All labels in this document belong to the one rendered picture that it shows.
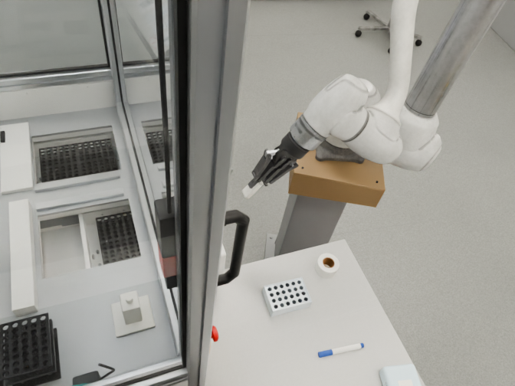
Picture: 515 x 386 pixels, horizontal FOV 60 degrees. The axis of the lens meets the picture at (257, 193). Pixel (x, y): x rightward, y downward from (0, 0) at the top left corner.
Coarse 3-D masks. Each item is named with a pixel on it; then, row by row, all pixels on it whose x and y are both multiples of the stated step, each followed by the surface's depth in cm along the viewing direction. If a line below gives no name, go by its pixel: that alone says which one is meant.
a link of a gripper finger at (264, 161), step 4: (264, 152) 118; (264, 156) 119; (268, 156) 117; (260, 160) 120; (264, 160) 118; (268, 160) 118; (260, 164) 120; (264, 164) 119; (256, 168) 122; (260, 168) 120; (264, 168) 120; (252, 172) 123; (256, 172) 121; (260, 172) 121; (256, 176) 122
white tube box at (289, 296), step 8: (288, 280) 134; (296, 280) 134; (264, 288) 131; (272, 288) 132; (280, 288) 132; (288, 288) 133; (296, 288) 133; (304, 288) 133; (264, 296) 133; (272, 296) 132; (280, 296) 130; (288, 296) 131; (296, 296) 131; (304, 296) 131; (272, 304) 129; (280, 304) 130; (288, 304) 131; (296, 304) 130; (304, 304) 130; (272, 312) 128; (280, 312) 130
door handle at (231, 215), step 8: (232, 216) 55; (240, 216) 55; (240, 224) 56; (248, 224) 57; (240, 232) 58; (240, 240) 59; (240, 248) 61; (232, 256) 63; (240, 256) 62; (232, 264) 65; (240, 264) 65; (232, 272) 66; (224, 280) 67
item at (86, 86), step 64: (0, 0) 26; (64, 0) 27; (128, 0) 28; (0, 64) 28; (64, 64) 30; (128, 64) 32; (0, 128) 32; (64, 128) 34; (128, 128) 36; (0, 192) 37; (64, 192) 39; (128, 192) 42; (0, 256) 43; (64, 256) 46; (128, 256) 50; (0, 320) 51; (64, 320) 56; (128, 320) 63; (0, 384) 64; (64, 384) 73
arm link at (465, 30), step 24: (480, 0) 111; (504, 0) 111; (456, 24) 117; (480, 24) 115; (456, 48) 120; (432, 72) 126; (456, 72) 125; (408, 96) 136; (432, 96) 130; (408, 120) 135; (432, 120) 135; (408, 144) 138; (432, 144) 138; (408, 168) 144
